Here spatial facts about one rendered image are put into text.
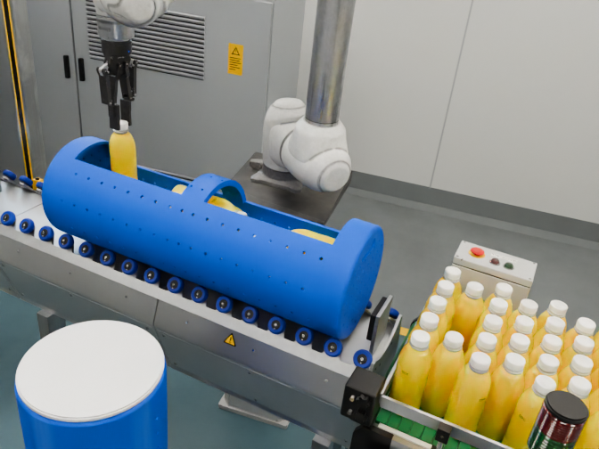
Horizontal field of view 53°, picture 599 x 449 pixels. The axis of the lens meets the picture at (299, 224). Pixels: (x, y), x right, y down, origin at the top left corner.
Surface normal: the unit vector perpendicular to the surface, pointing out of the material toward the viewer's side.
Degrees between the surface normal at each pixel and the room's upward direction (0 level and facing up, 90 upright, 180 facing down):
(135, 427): 90
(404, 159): 90
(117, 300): 70
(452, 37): 90
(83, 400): 0
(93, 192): 58
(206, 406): 0
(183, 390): 0
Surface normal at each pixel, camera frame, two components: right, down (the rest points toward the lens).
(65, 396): 0.10, -0.87
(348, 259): -0.20, -0.43
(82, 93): -0.30, 0.44
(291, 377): -0.38, 0.09
